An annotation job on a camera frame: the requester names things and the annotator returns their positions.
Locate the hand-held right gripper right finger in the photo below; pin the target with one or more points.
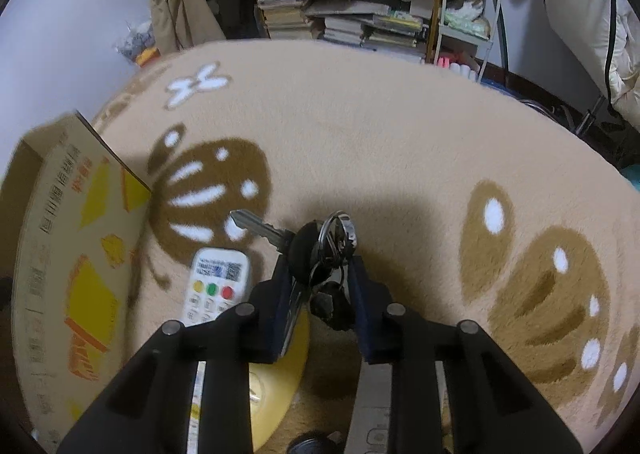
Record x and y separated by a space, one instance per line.
362 316

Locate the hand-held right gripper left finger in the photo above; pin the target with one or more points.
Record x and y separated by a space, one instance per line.
281 306

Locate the bunch of keys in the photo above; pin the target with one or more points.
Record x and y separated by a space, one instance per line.
305 249

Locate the printed cardboard box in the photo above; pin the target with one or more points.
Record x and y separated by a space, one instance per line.
60 259

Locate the white remote control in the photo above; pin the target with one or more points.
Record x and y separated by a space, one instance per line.
215 276

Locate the yellow flat disc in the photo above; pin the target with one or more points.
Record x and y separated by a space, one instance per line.
275 399

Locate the grey flat device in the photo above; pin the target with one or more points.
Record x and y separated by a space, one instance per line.
372 424

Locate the black round object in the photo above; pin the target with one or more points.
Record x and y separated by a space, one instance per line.
310 446

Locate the large stack of books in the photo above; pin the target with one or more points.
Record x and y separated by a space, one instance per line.
370 26

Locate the small stack of books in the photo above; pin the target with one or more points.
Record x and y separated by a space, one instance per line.
282 13

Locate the clear plastic bag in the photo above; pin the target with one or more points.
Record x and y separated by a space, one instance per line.
135 41

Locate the pale green packet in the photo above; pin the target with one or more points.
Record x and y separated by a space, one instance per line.
467 23

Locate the khaki trousers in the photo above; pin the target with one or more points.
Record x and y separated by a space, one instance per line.
172 8

